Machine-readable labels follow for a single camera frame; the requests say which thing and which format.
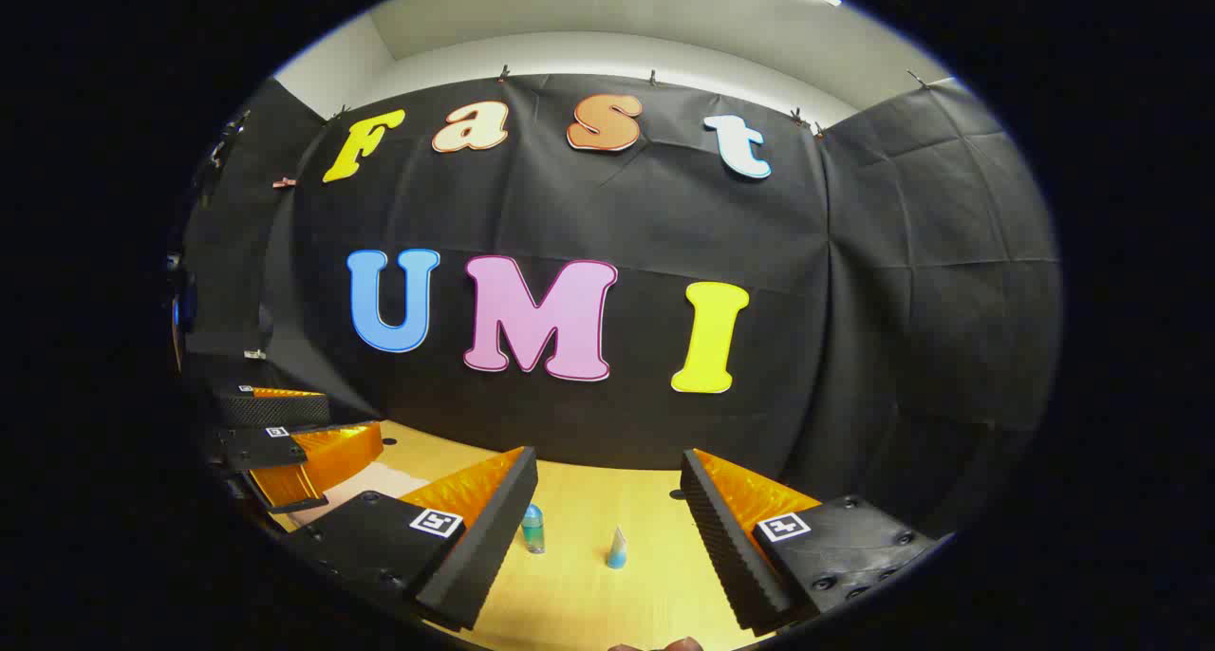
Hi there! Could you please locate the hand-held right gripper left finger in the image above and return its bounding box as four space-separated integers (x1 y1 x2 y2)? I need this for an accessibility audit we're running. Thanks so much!
275 445 539 633

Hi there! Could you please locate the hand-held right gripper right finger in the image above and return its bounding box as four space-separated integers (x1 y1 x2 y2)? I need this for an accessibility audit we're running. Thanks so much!
679 448 950 635

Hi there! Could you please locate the black backdrop cloth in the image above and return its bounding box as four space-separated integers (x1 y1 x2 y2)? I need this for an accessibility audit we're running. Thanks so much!
180 70 1064 538

